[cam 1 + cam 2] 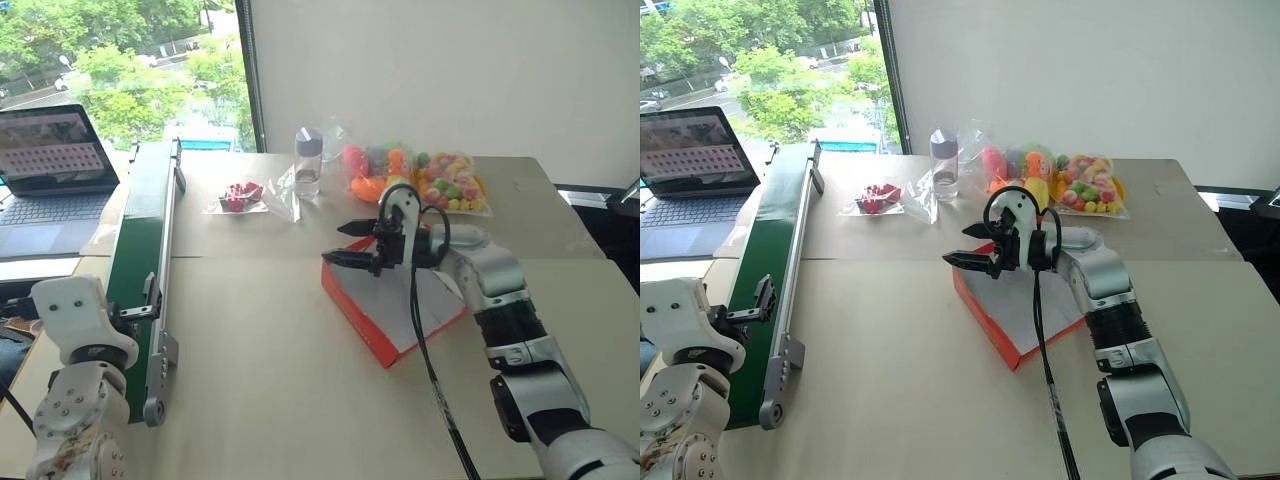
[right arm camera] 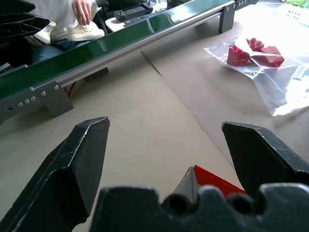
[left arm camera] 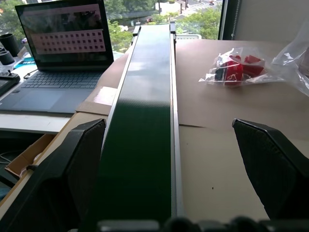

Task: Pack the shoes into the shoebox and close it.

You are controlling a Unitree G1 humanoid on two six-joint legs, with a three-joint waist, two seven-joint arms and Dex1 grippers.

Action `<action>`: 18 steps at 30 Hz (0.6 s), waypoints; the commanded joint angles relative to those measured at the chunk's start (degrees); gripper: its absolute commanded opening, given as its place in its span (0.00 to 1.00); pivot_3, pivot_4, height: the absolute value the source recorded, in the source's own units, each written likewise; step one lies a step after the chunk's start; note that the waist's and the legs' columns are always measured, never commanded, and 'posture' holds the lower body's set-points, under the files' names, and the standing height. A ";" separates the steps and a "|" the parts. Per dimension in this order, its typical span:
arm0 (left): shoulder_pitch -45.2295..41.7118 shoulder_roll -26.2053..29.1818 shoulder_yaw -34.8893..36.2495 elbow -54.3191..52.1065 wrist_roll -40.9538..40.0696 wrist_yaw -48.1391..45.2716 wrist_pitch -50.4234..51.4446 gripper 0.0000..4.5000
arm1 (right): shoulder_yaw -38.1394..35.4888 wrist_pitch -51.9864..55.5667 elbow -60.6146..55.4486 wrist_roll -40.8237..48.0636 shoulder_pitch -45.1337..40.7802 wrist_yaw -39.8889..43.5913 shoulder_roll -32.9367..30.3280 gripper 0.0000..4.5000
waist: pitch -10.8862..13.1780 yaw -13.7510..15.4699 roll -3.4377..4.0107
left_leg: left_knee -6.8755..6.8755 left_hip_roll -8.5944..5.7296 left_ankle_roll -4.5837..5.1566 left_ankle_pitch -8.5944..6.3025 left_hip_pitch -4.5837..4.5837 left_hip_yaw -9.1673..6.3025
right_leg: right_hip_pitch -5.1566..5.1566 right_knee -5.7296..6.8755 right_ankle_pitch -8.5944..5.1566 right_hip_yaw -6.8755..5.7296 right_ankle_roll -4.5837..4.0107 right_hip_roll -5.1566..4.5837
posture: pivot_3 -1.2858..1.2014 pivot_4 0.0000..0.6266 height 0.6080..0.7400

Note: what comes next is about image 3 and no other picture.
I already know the open brown cardboard box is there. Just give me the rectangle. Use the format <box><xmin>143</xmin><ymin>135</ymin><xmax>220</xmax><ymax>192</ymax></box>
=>
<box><xmin>4</xmin><ymin>134</ymin><xmax>56</xmax><ymax>179</ymax></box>

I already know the clear bag with red parts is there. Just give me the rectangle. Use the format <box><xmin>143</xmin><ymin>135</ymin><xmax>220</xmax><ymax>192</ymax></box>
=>
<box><xmin>198</xmin><ymin>47</ymin><xmax>285</xmax><ymax>87</ymax></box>

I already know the black round container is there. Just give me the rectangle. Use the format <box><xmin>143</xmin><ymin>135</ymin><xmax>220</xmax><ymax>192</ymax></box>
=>
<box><xmin>0</xmin><ymin>47</ymin><xmax>15</xmax><ymax>66</ymax></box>

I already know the brown cardboard sheet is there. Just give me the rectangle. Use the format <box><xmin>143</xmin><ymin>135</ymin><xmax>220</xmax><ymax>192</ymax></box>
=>
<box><xmin>75</xmin><ymin>38</ymin><xmax>309</xmax><ymax>148</ymax></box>

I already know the green conveyor belt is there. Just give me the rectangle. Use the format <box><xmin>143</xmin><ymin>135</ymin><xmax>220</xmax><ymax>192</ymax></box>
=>
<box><xmin>78</xmin><ymin>21</ymin><xmax>186</xmax><ymax>232</ymax></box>

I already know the large clear plastic bag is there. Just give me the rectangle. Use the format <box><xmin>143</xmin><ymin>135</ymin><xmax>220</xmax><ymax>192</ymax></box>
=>
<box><xmin>270</xmin><ymin>18</ymin><xmax>309</xmax><ymax>98</ymax></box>

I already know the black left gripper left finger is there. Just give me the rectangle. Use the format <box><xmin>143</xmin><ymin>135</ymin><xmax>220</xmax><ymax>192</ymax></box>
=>
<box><xmin>0</xmin><ymin>118</ymin><xmax>107</xmax><ymax>232</ymax></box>

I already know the black handheld controller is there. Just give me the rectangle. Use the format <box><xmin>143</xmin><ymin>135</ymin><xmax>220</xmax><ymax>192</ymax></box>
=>
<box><xmin>0</xmin><ymin>70</ymin><xmax>21</xmax><ymax>97</ymax></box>

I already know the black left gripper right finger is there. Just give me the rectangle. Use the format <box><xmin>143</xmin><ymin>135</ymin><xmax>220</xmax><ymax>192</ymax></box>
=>
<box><xmin>232</xmin><ymin>118</ymin><xmax>309</xmax><ymax>220</ymax></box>

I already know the black cylindrical cup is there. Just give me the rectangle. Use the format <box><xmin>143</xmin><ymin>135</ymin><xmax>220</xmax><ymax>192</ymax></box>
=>
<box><xmin>0</xmin><ymin>33</ymin><xmax>20</xmax><ymax>58</ymax></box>

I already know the dark grey open laptop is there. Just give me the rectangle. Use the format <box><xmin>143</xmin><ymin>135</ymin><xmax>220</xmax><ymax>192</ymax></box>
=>
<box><xmin>0</xmin><ymin>0</ymin><xmax>114</xmax><ymax>114</ymax></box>

